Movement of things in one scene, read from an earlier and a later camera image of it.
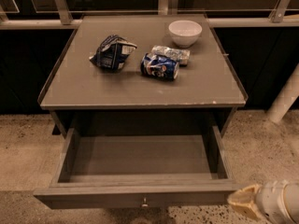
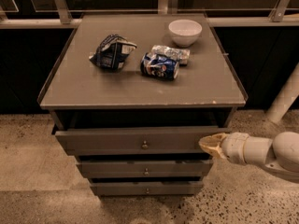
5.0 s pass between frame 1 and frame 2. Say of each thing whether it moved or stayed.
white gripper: moved
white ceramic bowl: stayed
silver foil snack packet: stayed
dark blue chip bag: stayed
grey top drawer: moved
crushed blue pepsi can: stayed
